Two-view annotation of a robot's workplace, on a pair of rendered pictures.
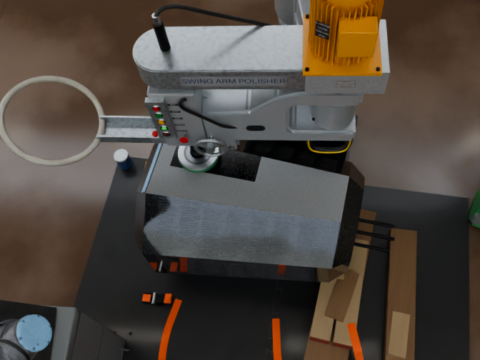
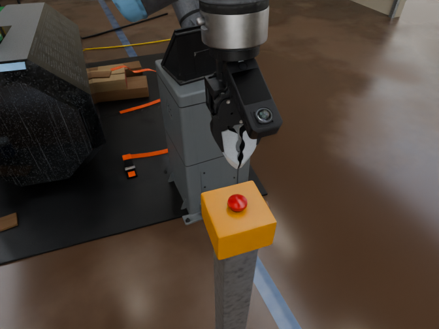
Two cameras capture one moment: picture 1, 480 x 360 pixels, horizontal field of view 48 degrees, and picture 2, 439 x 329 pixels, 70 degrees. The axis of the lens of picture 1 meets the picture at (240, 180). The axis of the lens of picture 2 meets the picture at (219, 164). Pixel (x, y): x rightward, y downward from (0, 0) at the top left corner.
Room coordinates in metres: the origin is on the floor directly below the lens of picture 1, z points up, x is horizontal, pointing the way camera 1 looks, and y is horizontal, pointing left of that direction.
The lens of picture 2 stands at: (1.45, 2.31, 1.56)
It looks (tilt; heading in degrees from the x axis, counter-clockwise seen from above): 43 degrees down; 232
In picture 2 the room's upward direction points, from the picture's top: straight up
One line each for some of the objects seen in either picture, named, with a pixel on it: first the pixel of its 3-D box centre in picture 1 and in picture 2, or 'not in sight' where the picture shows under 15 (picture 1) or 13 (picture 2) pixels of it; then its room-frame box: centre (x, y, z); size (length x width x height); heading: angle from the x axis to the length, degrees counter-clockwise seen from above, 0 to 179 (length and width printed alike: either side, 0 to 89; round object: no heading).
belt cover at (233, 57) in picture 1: (258, 60); not in sight; (1.33, -0.16, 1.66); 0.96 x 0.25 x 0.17; 77
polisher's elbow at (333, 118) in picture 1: (333, 100); not in sight; (1.26, -0.46, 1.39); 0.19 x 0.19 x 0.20
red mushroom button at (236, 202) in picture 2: not in sight; (237, 203); (1.17, 2.02, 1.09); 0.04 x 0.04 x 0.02
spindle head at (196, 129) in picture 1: (201, 103); not in sight; (1.39, 0.11, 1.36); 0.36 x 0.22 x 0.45; 77
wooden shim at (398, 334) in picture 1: (398, 334); (110, 68); (0.45, -0.73, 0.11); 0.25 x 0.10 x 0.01; 157
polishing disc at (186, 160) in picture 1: (198, 152); not in sight; (1.41, 0.18, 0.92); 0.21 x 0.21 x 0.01
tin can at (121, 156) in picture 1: (123, 159); not in sight; (1.96, 0.78, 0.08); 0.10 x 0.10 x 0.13
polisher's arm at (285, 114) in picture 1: (271, 108); not in sight; (1.31, -0.19, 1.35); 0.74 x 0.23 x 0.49; 77
